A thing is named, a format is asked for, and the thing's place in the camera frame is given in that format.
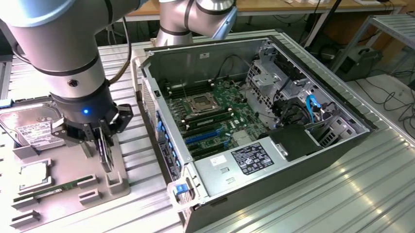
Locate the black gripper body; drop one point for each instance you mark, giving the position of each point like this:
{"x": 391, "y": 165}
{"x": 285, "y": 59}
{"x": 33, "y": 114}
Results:
{"x": 80, "y": 109}

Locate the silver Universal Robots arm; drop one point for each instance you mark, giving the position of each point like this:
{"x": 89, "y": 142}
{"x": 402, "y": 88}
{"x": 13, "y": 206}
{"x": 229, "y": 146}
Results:
{"x": 64, "y": 48}

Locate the silver hard disk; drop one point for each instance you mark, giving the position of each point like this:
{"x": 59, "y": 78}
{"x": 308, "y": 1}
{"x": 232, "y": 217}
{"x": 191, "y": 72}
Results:
{"x": 29, "y": 126}

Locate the grey parts rack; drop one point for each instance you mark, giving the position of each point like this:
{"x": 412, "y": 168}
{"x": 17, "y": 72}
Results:
{"x": 64, "y": 174}

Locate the silver CPU chip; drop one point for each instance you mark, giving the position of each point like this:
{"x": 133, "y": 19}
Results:
{"x": 33, "y": 177}

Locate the green loose RAM stick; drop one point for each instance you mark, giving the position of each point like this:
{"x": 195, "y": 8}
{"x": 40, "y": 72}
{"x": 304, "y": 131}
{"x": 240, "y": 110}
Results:
{"x": 55, "y": 190}

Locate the metal CPU socket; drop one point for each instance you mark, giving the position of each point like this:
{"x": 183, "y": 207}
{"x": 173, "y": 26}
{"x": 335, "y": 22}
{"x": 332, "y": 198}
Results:
{"x": 200, "y": 104}

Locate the blue expansion slot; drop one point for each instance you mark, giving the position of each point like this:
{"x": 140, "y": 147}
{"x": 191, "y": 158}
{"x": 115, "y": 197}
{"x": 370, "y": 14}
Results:
{"x": 201, "y": 136}

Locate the green installed RAM stick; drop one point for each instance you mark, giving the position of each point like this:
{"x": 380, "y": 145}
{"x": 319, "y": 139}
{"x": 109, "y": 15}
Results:
{"x": 208, "y": 119}

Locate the green motherboard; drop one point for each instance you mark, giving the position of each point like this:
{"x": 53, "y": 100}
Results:
{"x": 233, "y": 114}

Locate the blue case latch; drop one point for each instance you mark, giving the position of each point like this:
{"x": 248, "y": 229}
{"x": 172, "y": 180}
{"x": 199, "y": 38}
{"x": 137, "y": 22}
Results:
{"x": 180, "y": 189}

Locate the grey power supply unit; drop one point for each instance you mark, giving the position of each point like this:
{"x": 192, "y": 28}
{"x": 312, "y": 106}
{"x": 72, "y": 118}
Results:
{"x": 227, "y": 167}

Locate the silver chipset heatsink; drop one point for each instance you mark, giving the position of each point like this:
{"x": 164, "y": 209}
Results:
{"x": 243, "y": 136}

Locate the metal disk bay cage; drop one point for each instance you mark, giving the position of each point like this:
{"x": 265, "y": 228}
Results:
{"x": 264, "y": 80}

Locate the black plastic air shroud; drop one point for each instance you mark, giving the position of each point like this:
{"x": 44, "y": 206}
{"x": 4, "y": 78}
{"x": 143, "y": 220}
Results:
{"x": 291, "y": 143}

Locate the open black PC case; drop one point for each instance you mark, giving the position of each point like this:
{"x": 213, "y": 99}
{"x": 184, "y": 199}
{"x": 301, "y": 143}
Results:
{"x": 291, "y": 170}

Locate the wooden desk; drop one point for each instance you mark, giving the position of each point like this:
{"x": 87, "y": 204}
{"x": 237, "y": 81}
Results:
{"x": 275, "y": 8}

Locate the black box device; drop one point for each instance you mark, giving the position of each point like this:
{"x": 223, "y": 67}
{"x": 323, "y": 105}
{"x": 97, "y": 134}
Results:
{"x": 358, "y": 63}

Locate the metal slat table frame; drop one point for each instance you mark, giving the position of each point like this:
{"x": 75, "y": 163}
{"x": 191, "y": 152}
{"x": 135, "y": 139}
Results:
{"x": 392, "y": 26}

